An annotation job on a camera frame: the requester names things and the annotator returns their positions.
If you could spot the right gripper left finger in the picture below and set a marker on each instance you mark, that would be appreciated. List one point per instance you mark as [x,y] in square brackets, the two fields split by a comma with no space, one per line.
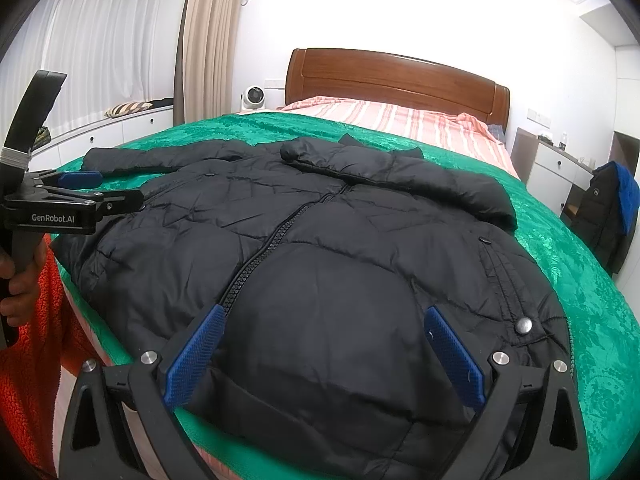
[97,442]

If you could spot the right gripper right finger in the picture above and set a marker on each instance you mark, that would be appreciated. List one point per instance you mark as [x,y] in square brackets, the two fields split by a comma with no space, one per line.
[551,441]

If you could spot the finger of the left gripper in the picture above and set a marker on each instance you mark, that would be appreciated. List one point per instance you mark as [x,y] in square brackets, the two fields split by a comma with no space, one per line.
[79,179]

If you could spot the black puffer jacket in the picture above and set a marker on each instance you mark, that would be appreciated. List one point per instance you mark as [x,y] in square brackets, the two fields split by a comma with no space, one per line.
[325,256]

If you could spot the person's left hand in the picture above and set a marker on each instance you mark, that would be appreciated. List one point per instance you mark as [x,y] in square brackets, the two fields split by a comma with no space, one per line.
[24,289]

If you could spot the white window drawer bench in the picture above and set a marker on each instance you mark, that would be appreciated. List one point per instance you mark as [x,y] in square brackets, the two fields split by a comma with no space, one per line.
[107,133]

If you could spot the striped cushion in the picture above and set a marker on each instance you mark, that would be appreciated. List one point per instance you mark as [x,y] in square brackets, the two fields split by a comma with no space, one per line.
[127,108]

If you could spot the green bed blanket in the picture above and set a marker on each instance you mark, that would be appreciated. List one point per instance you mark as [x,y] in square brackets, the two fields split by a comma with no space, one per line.
[604,333]

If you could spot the orange red quilt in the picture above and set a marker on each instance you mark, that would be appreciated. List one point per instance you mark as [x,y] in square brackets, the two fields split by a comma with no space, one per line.
[52,339]

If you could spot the white sheer curtain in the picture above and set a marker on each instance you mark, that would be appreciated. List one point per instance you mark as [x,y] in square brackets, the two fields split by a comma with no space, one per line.
[103,47]

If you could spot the beige curtain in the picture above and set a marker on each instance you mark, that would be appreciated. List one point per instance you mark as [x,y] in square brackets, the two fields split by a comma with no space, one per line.
[206,46]

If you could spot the dark jacket on chair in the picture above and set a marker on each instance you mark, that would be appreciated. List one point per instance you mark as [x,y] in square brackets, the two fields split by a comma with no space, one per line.
[607,215]

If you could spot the white round fan heater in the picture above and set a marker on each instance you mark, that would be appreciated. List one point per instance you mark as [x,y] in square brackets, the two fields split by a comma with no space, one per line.
[253,98]

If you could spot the white bedside cabinet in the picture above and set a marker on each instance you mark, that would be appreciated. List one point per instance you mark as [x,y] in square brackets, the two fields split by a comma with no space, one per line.
[552,176]

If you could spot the brown wooden headboard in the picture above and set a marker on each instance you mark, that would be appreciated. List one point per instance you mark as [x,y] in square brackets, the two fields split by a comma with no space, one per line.
[394,79]

